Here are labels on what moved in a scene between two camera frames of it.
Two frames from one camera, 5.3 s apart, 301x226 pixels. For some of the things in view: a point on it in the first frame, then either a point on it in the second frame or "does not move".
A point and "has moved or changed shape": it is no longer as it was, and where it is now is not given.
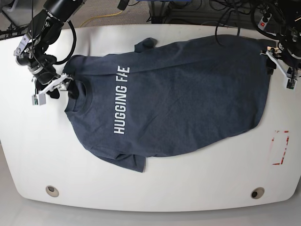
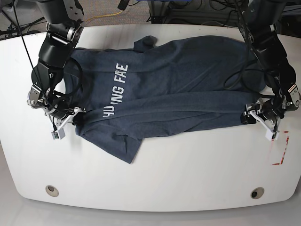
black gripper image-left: [42, 79] -> [60, 110]
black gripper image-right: [286, 57] -> [274, 106]
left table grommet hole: [52, 191] does not move
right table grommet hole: [257, 192] does not move
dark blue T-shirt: [179, 97] has moved or changed shape
